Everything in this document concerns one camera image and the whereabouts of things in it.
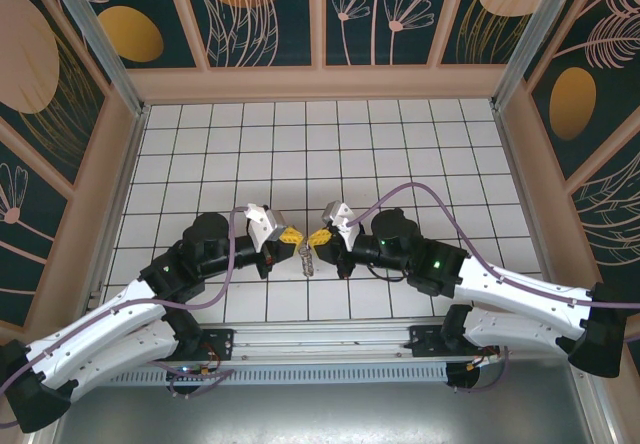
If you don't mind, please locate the black round base cover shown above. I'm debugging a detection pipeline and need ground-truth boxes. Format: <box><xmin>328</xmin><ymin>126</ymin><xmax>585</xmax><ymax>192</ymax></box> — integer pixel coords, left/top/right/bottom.
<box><xmin>444</xmin><ymin>362</ymin><xmax>482</xmax><ymax>391</ymax></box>
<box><xmin>166</xmin><ymin>369</ymin><xmax>201</xmax><ymax>399</ymax></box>

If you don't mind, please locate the grey metal sheet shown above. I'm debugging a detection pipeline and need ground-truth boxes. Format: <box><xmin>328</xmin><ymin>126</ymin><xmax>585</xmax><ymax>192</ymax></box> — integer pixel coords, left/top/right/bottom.
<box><xmin>49</xmin><ymin>363</ymin><xmax>601</xmax><ymax>444</ymax></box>

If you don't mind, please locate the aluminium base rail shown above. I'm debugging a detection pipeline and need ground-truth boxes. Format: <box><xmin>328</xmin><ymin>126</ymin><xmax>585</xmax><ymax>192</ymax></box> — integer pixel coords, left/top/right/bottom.
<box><xmin>199</xmin><ymin>323</ymin><xmax>451</xmax><ymax>367</ymax></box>

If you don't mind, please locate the grey slotted cable duct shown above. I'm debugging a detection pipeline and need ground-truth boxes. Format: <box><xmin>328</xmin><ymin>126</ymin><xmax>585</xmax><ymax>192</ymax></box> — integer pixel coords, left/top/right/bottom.
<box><xmin>112</xmin><ymin>366</ymin><xmax>449</xmax><ymax>388</ymax></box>

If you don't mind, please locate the red black wire bundle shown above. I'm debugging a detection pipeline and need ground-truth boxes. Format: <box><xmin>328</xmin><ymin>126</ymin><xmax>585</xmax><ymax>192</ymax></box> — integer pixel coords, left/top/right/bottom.
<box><xmin>197</xmin><ymin>346</ymin><xmax>222</xmax><ymax>378</ymax></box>
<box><xmin>467</xmin><ymin>351</ymin><xmax>502</xmax><ymax>371</ymax></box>

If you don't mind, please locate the aluminium frame post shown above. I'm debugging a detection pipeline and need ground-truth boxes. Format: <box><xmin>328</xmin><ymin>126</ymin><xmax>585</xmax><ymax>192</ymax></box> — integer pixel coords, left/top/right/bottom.
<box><xmin>491</xmin><ymin>0</ymin><xmax>587</xmax><ymax>111</ymax></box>
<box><xmin>42</xmin><ymin>0</ymin><xmax>150</xmax><ymax>116</ymax></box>

